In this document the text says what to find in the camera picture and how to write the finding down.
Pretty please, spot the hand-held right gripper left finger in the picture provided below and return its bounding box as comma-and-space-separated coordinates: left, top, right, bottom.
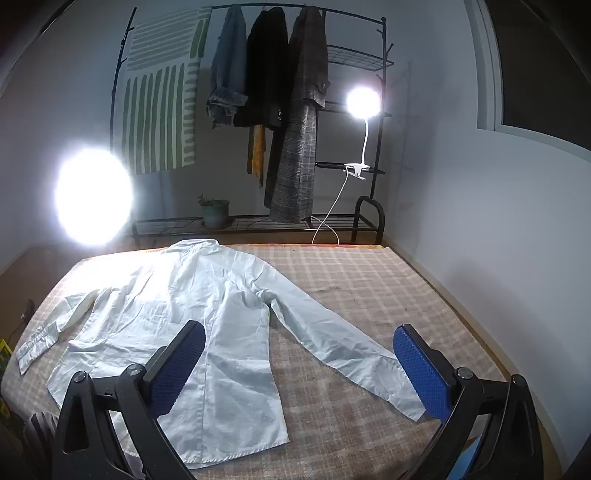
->
53, 320, 206, 480

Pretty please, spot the black metal clothes rack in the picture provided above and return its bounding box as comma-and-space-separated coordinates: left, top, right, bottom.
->
110, 4, 395, 246

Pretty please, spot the black jacket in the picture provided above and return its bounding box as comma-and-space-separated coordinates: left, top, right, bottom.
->
233, 7, 291, 195

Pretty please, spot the green striped white cloth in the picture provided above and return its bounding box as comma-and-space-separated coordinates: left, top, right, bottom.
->
121, 7, 213, 175

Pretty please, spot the bright round lamp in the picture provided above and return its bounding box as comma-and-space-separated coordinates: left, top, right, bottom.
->
54, 148, 136, 246

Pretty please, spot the white lamp cable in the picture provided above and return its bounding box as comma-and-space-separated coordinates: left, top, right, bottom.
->
311, 168, 352, 245

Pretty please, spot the plaid bed blanket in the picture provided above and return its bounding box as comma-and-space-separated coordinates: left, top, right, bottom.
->
0, 244, 509, 480

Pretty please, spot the yellow scarf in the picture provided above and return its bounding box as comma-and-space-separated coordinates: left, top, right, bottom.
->
247, 124, 268, 188

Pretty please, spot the small potted plant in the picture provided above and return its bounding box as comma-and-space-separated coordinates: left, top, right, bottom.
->
198, 193, 232, 229

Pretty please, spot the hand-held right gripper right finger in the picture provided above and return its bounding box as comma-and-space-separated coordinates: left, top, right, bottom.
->
392, 323, 544, 480

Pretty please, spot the white clip lamp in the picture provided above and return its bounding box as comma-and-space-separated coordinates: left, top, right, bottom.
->
344, 87, 384, 180

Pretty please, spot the white long-sleeved shirt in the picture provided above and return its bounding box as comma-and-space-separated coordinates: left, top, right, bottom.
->
17, 239, 426, 470

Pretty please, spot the dark window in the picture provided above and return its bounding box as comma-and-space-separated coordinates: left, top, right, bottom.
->
475, 0, 591, 151

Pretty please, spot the grey plaid coat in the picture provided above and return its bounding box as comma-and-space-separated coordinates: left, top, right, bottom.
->
265, 6, 331, 224

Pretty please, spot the blue denim jacket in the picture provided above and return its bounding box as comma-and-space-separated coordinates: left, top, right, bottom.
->
206, 7, 250, 130

